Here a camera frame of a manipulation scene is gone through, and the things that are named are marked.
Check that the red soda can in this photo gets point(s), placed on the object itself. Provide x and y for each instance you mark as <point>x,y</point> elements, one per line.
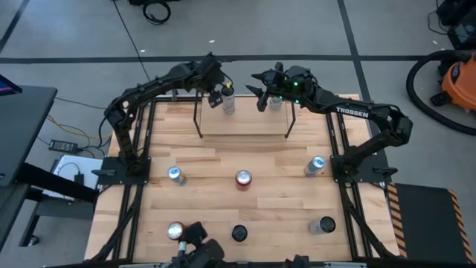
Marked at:
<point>243,180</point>
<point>175,231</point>

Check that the laptop screen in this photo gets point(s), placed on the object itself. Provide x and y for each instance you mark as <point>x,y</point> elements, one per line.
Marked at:
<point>7,87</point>

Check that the orange shop vacuum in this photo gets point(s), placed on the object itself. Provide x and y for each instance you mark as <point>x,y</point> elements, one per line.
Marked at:
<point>463,85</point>
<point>410,87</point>

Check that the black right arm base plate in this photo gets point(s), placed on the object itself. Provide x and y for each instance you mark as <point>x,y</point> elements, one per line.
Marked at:
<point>372,178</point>

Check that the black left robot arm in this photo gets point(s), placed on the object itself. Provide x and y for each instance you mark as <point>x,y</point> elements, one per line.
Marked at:
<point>122,115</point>

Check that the white strip on frame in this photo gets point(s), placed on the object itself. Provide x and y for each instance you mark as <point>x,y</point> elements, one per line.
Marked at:
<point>346,265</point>
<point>139,265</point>

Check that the white Celsius can blue band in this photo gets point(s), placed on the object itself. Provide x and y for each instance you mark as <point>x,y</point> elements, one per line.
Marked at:
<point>239,233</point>

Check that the silver blue Red Bull can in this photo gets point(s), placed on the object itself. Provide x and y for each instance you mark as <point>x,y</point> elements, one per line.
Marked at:
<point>176,175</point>
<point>315,165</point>

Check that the black aluminium rig frame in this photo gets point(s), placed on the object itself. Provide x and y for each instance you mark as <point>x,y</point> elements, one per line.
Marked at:
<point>267,265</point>

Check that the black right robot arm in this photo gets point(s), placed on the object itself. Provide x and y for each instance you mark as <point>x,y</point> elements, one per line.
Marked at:
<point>353,111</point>

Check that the white Celsius can red band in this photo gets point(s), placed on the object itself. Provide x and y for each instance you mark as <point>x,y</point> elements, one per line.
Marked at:
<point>228,104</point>

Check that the black desk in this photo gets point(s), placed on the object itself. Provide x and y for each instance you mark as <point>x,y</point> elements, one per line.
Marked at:
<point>22,130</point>

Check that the white flat box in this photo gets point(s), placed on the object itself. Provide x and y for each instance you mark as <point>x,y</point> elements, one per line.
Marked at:
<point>87,165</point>

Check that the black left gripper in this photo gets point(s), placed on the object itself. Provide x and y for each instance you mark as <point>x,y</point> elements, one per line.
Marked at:
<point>212,74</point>

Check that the wooden shelf with black legs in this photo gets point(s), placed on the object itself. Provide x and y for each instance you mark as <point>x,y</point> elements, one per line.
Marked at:
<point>245,123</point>

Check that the white Celsius Arctic can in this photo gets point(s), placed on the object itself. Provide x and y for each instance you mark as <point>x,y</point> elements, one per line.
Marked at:
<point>276,105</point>

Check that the small black charger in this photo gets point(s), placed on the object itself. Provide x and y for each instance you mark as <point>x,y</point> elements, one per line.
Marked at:
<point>79,178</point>

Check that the black equipment case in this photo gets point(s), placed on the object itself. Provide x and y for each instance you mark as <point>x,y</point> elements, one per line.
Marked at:
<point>463,33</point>

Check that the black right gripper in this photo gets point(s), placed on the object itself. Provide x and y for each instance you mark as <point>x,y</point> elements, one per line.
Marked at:
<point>277,82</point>

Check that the black power adapter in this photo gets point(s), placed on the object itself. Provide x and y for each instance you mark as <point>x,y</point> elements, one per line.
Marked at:
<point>63,146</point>

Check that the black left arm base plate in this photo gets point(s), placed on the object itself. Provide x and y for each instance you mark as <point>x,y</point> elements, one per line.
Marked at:
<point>111,180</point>

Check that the black hazard striped mat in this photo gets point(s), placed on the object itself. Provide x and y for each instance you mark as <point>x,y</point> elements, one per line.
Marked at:
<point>427,223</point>

